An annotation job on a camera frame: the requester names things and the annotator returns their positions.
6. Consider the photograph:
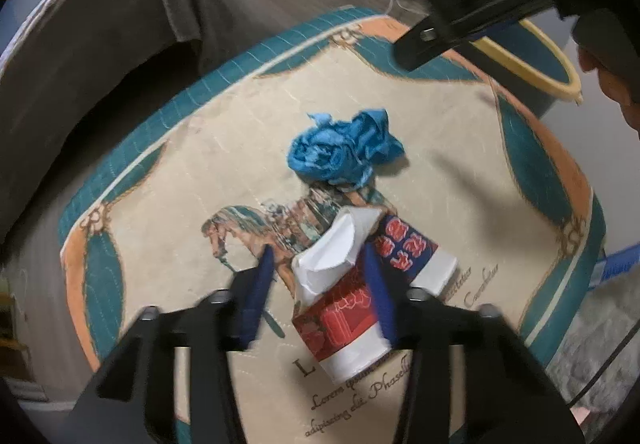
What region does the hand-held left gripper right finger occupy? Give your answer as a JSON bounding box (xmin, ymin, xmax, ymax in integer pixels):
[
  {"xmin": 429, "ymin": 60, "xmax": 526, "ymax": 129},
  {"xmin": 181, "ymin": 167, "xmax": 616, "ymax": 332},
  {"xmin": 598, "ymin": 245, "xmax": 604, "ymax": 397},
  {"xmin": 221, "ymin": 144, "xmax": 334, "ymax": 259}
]
[{"xmin": 360, "ymin": 241, "xmax": 586, "ymax": 444}]

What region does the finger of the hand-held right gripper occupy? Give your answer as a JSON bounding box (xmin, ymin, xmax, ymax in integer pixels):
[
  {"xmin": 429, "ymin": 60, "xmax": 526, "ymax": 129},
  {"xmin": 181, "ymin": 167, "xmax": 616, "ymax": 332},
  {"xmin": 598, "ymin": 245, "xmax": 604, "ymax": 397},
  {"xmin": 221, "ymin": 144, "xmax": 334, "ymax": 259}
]
[{"xmin": 394, "ymin": 0, "xmax": 501, "ymax": 71}]

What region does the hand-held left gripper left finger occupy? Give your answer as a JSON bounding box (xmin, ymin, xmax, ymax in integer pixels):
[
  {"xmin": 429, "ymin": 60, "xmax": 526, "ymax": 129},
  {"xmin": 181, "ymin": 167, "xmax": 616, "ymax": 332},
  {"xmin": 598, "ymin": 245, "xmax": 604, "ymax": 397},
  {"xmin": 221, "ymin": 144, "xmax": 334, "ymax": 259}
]
[{"xmin": 72, "ymin": 244, "xmax": 276, "ymax": 444}]

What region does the white tissue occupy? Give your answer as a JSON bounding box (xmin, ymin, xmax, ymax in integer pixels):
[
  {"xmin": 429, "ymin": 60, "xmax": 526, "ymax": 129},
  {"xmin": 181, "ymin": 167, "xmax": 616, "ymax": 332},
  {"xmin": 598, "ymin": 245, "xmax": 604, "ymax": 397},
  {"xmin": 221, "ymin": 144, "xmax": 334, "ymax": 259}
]
[{"xmin": 290, "ymin": 207, "xmax": 458, "ymax": 385}]

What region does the teal bin with yellow rim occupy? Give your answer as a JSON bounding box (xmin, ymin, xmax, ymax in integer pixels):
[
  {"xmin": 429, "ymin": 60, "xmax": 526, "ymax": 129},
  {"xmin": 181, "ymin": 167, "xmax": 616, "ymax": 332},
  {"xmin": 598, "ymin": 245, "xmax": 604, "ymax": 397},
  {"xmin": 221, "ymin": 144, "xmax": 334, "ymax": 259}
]
[{"xmin": 467, "ymin": 17, "xmax": 584, "ymax": 121}]

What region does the blue face mask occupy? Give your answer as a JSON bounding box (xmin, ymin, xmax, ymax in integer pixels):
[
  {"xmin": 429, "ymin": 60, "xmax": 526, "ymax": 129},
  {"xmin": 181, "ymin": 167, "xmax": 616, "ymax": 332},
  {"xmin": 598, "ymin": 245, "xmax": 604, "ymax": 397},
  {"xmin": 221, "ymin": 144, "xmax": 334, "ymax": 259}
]
[{"xmin": 286, "ymin": 108, "xmax": 407, "ymax": 190}]

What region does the person's right hand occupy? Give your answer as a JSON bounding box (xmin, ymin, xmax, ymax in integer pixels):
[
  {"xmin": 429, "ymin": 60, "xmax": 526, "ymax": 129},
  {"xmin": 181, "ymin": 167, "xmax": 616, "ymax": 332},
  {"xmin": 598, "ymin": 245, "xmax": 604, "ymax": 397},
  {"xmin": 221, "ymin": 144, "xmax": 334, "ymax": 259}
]
[{"xmin": 579, "ymin": 47, "xmax": 640, "ymax": 132}]

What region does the teal orange printed mat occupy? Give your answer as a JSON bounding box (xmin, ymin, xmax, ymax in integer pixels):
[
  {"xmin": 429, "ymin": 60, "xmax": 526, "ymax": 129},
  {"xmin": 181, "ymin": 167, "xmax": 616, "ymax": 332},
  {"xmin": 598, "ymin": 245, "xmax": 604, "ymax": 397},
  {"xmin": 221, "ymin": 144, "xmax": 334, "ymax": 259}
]
[{"xmin": 57, "ymin": 7, "xmax": 608, "ymax": 444}]

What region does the grey fluffy rug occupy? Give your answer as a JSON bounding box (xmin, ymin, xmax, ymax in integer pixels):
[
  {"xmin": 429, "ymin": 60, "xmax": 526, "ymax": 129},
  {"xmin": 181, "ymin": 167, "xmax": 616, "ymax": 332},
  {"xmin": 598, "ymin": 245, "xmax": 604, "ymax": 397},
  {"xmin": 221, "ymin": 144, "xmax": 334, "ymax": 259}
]
[{"xmin": 545, "ymin": 274, "xmax": 640, "ymax": 417}]

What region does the blue box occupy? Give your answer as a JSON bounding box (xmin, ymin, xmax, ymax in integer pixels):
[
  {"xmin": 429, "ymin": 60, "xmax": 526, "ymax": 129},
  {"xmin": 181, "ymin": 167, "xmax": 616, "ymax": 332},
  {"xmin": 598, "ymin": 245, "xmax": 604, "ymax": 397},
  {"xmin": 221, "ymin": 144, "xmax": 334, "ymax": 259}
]
[{"xmin": 591, "ymin": 244, "xmax": 640, "ymax": 283}]

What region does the bed with grey cover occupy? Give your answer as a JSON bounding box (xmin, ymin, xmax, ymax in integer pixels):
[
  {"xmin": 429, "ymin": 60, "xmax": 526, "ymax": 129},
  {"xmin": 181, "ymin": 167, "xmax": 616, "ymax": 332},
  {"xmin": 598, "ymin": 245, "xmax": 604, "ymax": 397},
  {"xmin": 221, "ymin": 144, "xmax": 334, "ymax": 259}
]
[{"xmin": 0, "ymin": 0, "xmax": 242, "ymax": 245}]

